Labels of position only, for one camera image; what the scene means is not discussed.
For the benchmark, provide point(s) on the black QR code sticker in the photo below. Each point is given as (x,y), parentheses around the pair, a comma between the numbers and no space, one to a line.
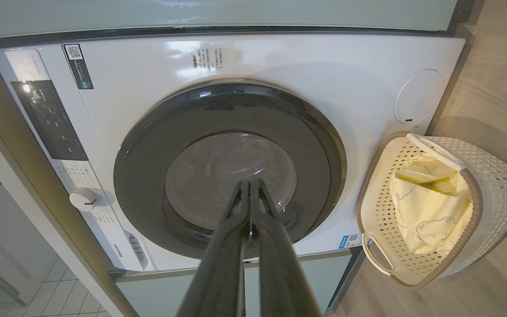
(79,70)

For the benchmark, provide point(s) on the blue energy label sticker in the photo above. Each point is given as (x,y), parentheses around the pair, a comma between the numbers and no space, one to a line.
(350,241)

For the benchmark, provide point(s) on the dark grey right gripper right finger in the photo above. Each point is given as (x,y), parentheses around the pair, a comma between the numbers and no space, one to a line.
(284,286)

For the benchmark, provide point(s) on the black washing machine control panel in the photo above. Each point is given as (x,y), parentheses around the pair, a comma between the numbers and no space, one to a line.
(51,123)

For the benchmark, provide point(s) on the round white filter cover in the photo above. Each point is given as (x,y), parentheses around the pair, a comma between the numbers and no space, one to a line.
(418,94)

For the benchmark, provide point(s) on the white detergent drawer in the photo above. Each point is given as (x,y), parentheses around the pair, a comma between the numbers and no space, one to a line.
(121,251)

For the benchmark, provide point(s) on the pale green cabinet panel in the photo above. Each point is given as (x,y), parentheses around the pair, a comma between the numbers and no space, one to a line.
(192,13)
(156,295)

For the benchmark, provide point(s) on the pale yellow bear print garment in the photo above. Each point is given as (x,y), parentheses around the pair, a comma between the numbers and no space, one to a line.
(429,211)

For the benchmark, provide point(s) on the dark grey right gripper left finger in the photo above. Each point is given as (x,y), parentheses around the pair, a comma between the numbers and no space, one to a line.
(218,281)

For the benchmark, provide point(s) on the white washing machine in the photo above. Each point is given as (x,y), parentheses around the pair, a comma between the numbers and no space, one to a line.
(280,61)

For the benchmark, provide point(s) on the white panelled cabinet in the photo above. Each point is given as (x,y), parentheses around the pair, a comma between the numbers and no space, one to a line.
(11,246)

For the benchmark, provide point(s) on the white washing machine dial knob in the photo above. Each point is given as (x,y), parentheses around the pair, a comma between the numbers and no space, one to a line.
(84,199)

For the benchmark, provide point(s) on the cream perforated laundry basket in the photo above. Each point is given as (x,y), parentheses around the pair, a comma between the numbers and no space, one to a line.
(495,198)

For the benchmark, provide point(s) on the clear text sticker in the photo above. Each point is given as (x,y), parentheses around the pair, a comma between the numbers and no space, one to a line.
(207,59)

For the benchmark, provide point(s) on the dark round washer door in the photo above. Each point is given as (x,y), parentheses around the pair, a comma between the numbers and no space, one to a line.
(148,176)

